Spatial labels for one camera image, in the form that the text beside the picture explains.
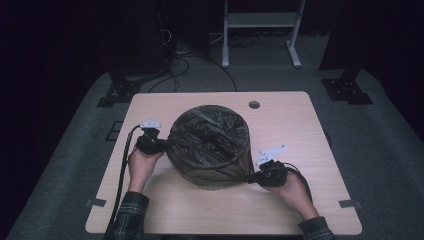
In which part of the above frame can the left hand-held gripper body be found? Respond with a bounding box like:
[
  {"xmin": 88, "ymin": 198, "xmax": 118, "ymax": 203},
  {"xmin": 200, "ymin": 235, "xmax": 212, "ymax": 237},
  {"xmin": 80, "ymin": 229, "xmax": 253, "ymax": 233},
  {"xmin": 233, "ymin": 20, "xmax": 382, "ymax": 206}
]
[{"xmin": 135, "ymin": 119, "xmax": 163, "ymax": 157}]

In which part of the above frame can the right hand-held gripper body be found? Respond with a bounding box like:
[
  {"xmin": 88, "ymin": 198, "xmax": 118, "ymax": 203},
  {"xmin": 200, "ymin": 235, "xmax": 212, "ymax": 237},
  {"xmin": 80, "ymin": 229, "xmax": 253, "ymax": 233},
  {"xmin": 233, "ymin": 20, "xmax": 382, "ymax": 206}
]
[{"xmin": 254, "ymin": 143, "xmax": 290, "ymax": 188}]

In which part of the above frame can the green plastic bucket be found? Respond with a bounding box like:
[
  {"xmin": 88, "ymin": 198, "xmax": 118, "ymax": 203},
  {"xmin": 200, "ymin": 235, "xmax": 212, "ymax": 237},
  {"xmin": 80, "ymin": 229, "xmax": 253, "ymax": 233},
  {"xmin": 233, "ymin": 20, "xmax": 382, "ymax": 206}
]
[{"xmin": 165, "ymin": 104, "xmax": 256, "ymax": 192}]

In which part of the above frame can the black plastic garbage bag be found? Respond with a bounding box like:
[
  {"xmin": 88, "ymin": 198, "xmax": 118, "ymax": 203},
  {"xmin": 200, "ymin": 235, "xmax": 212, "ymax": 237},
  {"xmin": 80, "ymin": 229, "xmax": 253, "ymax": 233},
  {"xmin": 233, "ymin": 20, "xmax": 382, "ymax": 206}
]
[{"xmin": 165, "ymin": 104, "xmax": 258, "ymax": 188}]

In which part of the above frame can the person's left hand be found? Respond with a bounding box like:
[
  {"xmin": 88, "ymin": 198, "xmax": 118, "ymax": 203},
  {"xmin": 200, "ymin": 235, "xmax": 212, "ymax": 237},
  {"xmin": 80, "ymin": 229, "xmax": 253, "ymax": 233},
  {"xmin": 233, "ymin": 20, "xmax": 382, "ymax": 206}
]
[{"xmin": 127, "ymin": 145, "xmax": 166, "ymax": 195}]

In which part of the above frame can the person's right hand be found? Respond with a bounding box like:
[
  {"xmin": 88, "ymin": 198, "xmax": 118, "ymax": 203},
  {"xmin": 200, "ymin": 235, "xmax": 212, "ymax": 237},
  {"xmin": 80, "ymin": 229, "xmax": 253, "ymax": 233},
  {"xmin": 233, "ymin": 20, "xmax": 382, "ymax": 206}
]
[{"xmin": 262, "ymin": 171, "xmax": 320, "ymax": 222}]

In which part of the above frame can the dark square floor plate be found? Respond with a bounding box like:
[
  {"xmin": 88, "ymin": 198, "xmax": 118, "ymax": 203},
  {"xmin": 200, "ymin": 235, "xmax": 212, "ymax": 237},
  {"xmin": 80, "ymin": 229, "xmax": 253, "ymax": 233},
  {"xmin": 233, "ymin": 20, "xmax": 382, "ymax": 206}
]
[{"xmin": 105, "ymin": 120, "xmax": 125, "ymax": 142}]

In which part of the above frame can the grey tape strip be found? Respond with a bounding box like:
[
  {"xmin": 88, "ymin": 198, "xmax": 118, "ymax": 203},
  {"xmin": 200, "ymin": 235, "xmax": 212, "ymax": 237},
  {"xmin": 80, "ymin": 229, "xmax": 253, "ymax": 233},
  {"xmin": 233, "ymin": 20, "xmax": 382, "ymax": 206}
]
[
  {"xmin": 84, "ymin": 198, "xmax": 108, "ymax": 208},
  {"xmin": 338, "ymin": 199, "xmax": 363, "ymax": 210}
]

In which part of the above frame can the white metal stand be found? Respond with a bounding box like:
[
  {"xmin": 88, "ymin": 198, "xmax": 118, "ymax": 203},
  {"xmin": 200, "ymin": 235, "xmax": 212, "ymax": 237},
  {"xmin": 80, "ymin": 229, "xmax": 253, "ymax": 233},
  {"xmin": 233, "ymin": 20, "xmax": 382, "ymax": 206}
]
[{"xmin": 221, "ymin": 0, "xmax": 307, "ymax": 69}]

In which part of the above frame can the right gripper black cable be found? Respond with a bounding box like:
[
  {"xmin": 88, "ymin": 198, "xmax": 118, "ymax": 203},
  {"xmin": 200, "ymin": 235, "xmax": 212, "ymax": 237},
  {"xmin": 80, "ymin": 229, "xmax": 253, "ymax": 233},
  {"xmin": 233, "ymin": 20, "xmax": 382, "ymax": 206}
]
[{"xmin": 282, "ymin": 162, "xmax": 315, "ymax": 205}]

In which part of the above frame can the black stand with cables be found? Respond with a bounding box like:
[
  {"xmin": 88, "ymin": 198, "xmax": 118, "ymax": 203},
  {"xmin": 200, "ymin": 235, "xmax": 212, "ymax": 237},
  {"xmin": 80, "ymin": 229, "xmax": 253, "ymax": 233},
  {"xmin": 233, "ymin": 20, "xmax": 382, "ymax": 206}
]
[{"xmin": 96, "ymin": 49, "xmax": 169, "ymax": 108}]

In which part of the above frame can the black looped floor cable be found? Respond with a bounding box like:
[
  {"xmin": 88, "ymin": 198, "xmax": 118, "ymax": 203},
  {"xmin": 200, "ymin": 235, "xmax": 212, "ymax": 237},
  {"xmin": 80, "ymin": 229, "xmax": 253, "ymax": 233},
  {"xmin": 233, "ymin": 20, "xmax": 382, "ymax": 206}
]
[{"xmin": 147, "ymin": 55, "xmax": 191, "ymax": 94}]

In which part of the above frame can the black long floor cable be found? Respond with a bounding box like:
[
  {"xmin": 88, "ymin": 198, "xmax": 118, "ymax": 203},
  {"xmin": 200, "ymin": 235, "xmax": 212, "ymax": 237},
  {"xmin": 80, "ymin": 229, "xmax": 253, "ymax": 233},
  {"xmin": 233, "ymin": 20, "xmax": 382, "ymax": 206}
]
[{"xmin": 186, "ymin": 54, "xmax": 239, "ymax": 93}]

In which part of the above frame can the black stand with base plate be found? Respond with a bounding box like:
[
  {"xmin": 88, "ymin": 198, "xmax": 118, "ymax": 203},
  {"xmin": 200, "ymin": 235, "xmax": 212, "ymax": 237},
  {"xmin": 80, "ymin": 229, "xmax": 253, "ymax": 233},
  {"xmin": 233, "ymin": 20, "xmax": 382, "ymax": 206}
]
[{"xmin": 319, "ymin": 61, "xmax": 375, "ymax": 106}]

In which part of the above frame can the floor cable bundle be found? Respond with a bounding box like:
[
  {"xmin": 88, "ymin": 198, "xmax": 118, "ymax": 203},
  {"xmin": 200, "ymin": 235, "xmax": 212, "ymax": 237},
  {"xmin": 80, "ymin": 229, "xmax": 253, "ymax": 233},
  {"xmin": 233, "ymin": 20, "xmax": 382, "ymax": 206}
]
[{"xmin": 209, "ymin": 30, "xmax": 265, "ymax": 50}]

